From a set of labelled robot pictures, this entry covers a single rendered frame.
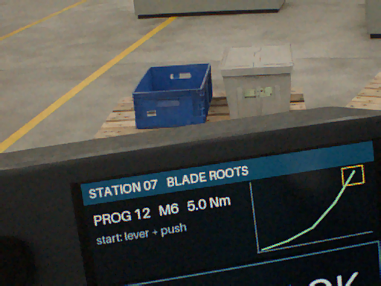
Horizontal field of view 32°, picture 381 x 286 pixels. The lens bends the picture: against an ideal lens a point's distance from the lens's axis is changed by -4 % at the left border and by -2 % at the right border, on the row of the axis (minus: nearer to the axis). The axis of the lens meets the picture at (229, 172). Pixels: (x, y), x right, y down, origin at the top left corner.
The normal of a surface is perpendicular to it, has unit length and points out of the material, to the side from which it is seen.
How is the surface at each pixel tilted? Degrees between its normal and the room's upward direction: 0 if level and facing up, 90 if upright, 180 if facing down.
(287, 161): 75
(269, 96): 95
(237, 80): 95
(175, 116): 90
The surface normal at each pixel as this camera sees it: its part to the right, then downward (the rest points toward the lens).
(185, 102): -0.06, 0.40
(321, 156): 0.18, 0.11
